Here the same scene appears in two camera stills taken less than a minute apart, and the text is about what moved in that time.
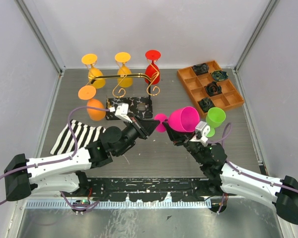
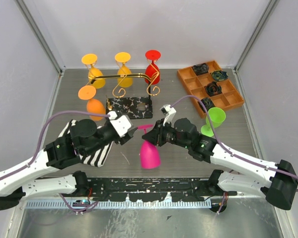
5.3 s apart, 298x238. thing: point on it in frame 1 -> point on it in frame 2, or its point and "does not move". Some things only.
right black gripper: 176,136 -> 155,136
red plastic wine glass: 152,75 does not move
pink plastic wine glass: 186,118 -> 150,156
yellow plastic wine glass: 90,59 does not move
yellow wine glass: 123,57 does not move
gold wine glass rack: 139,107 does not move
